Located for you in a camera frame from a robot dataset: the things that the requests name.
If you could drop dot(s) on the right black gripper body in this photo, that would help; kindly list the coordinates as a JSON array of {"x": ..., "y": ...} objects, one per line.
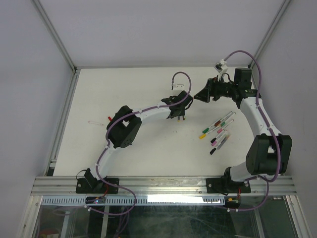
[{"x": 221, "y": 89}]

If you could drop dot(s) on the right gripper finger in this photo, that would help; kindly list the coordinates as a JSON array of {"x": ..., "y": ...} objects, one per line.
[
  {"x": 203, "y": 96},
  {"x": 208, "y": 86}
]

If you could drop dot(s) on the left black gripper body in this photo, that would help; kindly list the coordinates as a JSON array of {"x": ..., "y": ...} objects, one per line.
[{"x": 182, "y": 113}]

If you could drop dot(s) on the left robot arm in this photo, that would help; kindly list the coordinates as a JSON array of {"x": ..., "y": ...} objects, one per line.
[{"x": 121, "y": 132}]

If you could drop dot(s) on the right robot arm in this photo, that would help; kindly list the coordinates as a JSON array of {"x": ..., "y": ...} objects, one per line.
[{"x": 269, "y": 153}]

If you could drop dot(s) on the pink cap marker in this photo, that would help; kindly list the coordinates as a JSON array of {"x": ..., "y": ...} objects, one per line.
[{"x": 222, "y": 129}]

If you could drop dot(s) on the magenta cap marker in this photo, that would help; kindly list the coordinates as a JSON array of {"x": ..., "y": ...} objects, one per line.
[{"x": 219, "y": 138}]

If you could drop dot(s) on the black cap marker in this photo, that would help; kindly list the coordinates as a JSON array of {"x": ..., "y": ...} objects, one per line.
[{"x": 219, "y": 143}]

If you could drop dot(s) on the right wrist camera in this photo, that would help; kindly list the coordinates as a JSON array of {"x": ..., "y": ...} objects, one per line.
[{"x": 221, "y": 67}]

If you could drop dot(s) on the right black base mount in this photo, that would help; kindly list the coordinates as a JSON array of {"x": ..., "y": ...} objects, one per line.
[{"x": 225, "y": 185}]

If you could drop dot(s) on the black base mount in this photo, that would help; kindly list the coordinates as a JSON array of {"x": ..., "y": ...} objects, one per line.
[
  {"x": 225, "y": 185},
  {"x": 109, "y": 186}
]

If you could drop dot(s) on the white slotted cable duct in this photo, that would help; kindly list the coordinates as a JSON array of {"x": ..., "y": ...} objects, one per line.
[{"x": 147, "y": 200}]

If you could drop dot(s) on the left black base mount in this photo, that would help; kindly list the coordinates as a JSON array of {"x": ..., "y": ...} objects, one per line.
[{"x": 109, "y": 186}]

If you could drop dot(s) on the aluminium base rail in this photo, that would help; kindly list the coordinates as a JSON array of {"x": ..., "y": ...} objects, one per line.
[{"x": 59, "y": 185}]

